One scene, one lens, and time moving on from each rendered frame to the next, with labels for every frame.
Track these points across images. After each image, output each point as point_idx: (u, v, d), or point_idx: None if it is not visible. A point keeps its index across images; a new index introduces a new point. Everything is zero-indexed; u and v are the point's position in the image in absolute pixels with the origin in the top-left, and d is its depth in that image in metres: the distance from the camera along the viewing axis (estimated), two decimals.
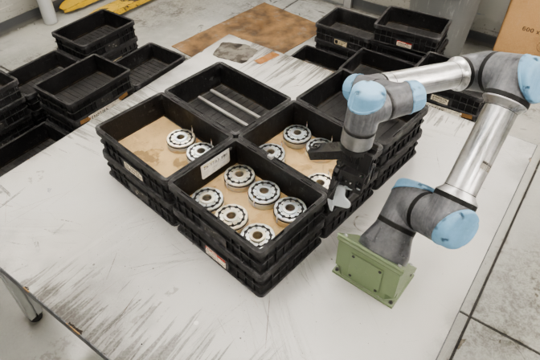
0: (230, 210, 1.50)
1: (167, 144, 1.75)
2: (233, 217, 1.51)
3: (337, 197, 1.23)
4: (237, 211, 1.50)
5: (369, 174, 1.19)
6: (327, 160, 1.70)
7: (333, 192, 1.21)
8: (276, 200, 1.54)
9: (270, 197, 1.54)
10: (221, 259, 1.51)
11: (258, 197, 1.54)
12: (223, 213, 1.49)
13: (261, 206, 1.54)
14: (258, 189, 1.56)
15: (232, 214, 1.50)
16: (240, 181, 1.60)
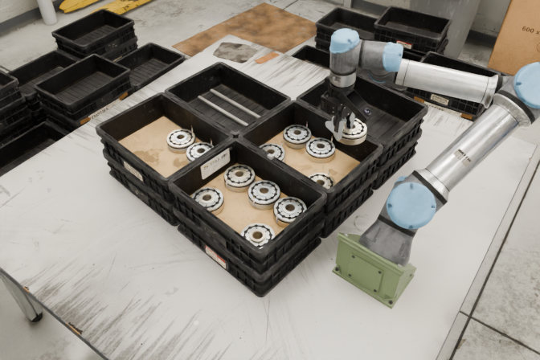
0: (352, 128, 1.55)
1: (167, 144, 1.75)
2: None
3: None
4: (345, 129, 1.56)
5: (327, 96, 1.50)
6: (327, 160, 1.70)
7: None
8: (276, 200, 1.54)
9: (270, 197, 1.54)
10: (221, 259, 1.51)
11: (258, 197, 1.54)
12: (357, 128, 1.56)
13: (261, 206, 1.54)
14: (258, 189, 1.56)
15: None
16: (240, 181, 1.60)
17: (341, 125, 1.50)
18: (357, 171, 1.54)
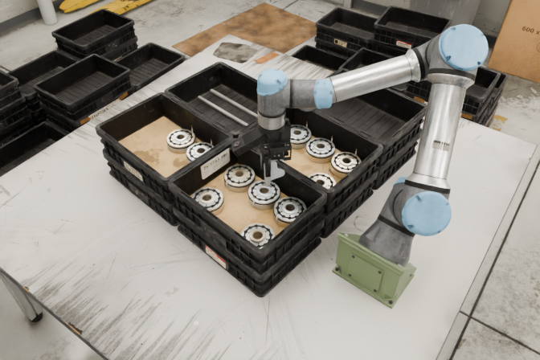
0: (347, 163, 1.65)
1: (167, 144, 1.75)
2: None
3: (272, 172, 1.42)
4: (341, 164, 1.66)
5: None
6: (327, 160, 1.70)
7: (269, 169, 1.40)
8: (276, 200, 1.54)
9: (270, 197, 1.54)
10: (221, 259, 1.51)
11: (258, 197, 1.54)
12: (353, 163, 1.66)
13: (261, 206, 1.54)
14: (258, 189, 1.56)
15: None
16: (240, 181, 1.60)
17: (261, 156, 1.46)
18: (357, 171, 1.54)
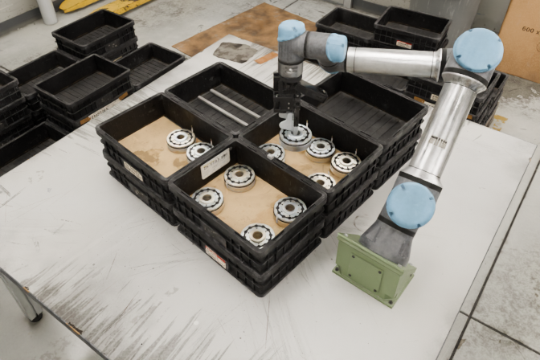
0: (347, 163, 1.65)
1: (167, 144, 1.75)
2: None
3: None
4: (341, 164, 1.66)
5: None
6: (327, 160, 1.70)
7: None
8: None
9: None
10: (221, 259, 1.51)
11: (302, 128, 1.56)
12: (353, 163, 1.66)
13: None
14: (301, 133, 1.54)
15: None
16: (240, 181, 1.60)
17: None
18: (357, 171, 1.54)
